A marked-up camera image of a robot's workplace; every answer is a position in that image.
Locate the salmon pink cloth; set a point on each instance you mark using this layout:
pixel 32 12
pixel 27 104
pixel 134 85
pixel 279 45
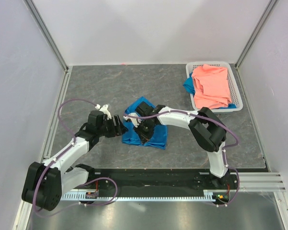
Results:
pixel 211 87

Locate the aluminium front rail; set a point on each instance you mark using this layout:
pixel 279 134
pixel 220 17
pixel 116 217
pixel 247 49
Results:
pixel 256 180

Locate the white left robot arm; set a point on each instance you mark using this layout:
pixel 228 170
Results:
pixel 46 182

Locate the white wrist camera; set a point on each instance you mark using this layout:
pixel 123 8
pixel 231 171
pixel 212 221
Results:
pixel 104 109
pixel 134 117

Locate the blue cloth in basket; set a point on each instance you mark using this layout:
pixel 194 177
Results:
pixel 188 86

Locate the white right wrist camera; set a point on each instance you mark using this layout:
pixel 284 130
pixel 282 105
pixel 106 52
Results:
pixel 134 117

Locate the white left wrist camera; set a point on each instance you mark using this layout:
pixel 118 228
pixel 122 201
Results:
pixel 104 109

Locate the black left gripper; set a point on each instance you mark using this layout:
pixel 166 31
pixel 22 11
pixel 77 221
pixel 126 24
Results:
pixel 118 130

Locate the blue satin napkin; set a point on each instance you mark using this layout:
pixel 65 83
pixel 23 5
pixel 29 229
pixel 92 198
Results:
pixel 159 138

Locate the left aluminium frame post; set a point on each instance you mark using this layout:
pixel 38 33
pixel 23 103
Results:
pixel 46 33

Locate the white slotted cable duct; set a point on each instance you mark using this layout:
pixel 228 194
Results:
pixel 89 195

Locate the right aluminium frame post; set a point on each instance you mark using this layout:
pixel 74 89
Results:
pixel 256 31

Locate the white plastic basket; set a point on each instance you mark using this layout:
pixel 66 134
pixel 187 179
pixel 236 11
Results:
pixel 234 91

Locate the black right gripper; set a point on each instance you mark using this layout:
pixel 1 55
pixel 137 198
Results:
pixel 144 137

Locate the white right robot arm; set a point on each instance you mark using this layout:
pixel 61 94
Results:
pixel 203 124

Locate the aluminium frame post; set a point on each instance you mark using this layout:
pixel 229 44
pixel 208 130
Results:
pixel 256 31
pixel 46 33

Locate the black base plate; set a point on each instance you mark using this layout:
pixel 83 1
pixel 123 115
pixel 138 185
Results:
pixel 158 182

